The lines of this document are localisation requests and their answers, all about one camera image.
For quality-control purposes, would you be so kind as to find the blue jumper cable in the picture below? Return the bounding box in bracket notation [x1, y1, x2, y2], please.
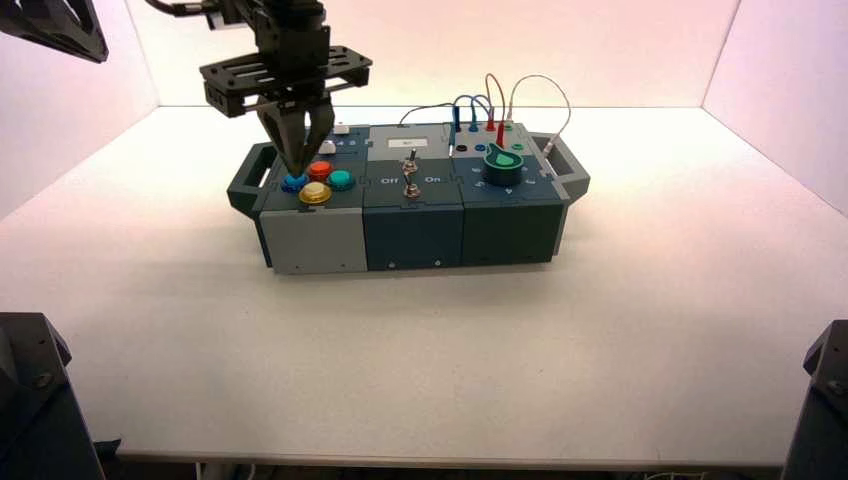
[452, 93, 495, 132]

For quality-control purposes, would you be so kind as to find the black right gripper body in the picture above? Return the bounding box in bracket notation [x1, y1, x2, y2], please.
[199, 0, 374, 121]

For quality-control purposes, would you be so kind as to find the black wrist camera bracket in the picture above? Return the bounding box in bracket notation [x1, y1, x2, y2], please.
[144, 0, 260, 31]

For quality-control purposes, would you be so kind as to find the green rotary knob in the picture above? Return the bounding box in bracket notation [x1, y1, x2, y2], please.
[482, 142, 526, 187]

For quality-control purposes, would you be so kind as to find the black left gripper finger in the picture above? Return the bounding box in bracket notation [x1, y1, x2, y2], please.
[0, 0, 109, 64]

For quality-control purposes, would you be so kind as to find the dark modular control box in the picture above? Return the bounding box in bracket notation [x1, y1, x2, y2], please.
[226, 122, 591, 276]

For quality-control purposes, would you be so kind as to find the yellow round push button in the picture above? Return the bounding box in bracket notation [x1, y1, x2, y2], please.
[298, 182, 333, 206]

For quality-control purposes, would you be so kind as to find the red jumper cable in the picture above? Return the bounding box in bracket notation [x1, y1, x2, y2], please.
[484, 72, 510, 148]

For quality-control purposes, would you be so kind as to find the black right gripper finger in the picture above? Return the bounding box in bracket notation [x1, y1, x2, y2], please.
[304, 92, 336, 172]
[256, 105, 309, 179]

